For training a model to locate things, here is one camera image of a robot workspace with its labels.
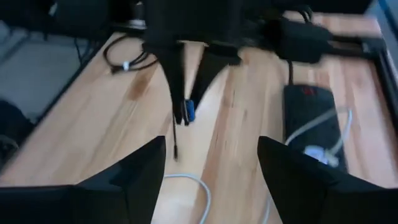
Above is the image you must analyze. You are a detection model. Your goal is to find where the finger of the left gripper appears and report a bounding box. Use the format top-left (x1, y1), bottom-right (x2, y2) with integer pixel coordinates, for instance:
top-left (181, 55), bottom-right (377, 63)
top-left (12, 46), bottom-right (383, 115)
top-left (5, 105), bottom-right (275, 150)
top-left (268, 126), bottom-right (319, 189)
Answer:
top-left (156, 43), bottom-right (188, 124)
top-left (189, 51), bottom-right (242, 110)

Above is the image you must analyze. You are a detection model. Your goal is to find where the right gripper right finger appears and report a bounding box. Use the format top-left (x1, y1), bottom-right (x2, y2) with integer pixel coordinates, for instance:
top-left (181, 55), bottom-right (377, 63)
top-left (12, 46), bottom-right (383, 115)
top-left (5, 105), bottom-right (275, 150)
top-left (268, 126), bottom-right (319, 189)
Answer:
top-left (257, 136), bottom-right (398, 224)

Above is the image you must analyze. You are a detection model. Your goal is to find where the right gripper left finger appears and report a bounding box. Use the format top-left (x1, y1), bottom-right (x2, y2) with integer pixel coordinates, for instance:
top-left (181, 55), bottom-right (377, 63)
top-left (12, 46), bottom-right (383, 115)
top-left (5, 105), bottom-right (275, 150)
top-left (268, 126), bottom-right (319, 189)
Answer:
top-left (0, 136), bottom-right (167, 224)

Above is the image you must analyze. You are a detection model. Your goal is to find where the black cable with blue plug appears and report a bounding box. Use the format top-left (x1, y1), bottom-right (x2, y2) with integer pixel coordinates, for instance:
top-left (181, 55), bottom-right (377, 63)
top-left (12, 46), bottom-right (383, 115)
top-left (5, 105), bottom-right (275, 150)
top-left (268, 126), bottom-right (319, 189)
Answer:
top-left (172, 98), bottom-right (196, 161)

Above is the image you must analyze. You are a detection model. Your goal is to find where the black cable with white tie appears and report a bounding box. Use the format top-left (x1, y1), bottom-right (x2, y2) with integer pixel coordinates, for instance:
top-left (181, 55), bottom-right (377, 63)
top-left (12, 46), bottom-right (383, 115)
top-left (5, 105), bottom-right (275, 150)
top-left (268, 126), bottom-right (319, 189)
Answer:
top-left (103, 33), bottom-right (159, 75)

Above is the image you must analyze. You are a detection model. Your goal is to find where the pale USB wall charger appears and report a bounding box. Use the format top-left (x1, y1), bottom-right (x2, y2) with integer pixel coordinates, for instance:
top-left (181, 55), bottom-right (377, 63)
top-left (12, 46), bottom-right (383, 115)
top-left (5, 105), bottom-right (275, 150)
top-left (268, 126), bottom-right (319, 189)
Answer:
top-left (303, 144), bottom-right (340, 168)

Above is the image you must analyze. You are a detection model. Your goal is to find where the long white USB cable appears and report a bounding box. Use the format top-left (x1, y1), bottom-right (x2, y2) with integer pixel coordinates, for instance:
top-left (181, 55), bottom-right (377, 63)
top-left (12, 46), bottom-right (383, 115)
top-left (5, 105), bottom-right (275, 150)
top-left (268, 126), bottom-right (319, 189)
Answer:
top-left (163, 105), bottom-right (354, 224)

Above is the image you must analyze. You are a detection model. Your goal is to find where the black power strip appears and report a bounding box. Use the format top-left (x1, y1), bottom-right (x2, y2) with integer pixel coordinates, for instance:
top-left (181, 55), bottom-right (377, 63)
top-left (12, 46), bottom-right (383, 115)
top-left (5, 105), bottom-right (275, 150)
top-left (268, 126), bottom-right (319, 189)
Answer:
top-left (282, 84), bottom-right (348, 174)

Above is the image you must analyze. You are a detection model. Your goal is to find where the black power strip cord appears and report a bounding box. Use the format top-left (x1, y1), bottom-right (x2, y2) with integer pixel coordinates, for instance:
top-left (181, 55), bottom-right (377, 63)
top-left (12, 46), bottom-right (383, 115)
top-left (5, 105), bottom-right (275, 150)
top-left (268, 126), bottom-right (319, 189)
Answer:
top-left (286, 59), bottom-right (295, 87)

